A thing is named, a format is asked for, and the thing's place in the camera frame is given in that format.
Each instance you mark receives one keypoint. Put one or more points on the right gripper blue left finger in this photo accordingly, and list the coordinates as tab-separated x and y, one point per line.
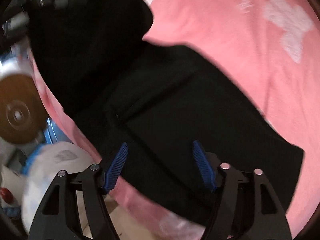
113	170

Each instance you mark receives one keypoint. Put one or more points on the black pants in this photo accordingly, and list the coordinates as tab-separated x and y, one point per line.
118	88

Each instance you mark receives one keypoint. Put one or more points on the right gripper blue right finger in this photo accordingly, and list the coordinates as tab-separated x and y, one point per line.
206	171

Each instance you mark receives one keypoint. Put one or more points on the pink bow-print blanket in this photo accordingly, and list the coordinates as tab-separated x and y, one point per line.
270	48

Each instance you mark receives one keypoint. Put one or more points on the round brown wooden stool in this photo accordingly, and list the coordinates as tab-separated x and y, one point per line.
23	114

